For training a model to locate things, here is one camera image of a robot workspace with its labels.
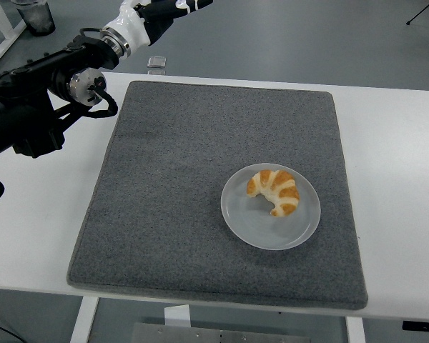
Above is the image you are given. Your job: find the croissant bread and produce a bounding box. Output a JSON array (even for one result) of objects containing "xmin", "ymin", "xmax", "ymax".
[{"xmin": 245, "ymin": 169, "xmax": 301, "ymax": 218}]

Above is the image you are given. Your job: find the black table control box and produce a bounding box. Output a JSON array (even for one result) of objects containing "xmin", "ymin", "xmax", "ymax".
[{"xmin": 402, "ymin": 320, "xmax": 429, "ymax": 332}]

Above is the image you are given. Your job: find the bin with black bag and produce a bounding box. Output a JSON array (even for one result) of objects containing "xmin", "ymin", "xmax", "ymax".
[{"xmin": 14, "ymin": 0, "xmax": 56, "ymax": 37}]

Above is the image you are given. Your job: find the grey round plate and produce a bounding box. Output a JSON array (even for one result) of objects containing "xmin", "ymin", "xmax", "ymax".
[{"xmin": 220, "ymin": 162, "xmax": 322, "ymax": 251}]

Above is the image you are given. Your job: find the grey felt mat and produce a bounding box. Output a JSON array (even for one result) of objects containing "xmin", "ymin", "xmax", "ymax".
[{"xmin": 65, "ymin": 80, "xmax": 369, "ymax": 311}]

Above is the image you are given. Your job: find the black tripod leg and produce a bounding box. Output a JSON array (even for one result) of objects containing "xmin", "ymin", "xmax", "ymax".
[{"xmin": 405, "ymin": 0, "xmax": 429, "ymax": 26}]

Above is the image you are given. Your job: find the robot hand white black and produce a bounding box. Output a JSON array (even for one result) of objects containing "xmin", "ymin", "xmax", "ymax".
[{"xmin": 105, "ymin": 0, "xmax": 215, "ymax": 47}]

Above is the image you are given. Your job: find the white desk leg frame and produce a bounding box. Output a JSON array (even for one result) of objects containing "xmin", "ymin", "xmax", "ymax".
[{"xmin": 0, "ymin": 0, "xmax": 26, "ymax": 69}]

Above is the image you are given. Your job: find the white table leg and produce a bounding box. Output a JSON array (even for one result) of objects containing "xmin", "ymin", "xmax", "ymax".
[
  {"xmin": 345, "ymin": 316, "xmax": 366, "ymax": 343},
  {"xmin": 70, "ymin": 296, "xmax": 100, "ymax": 343}
]

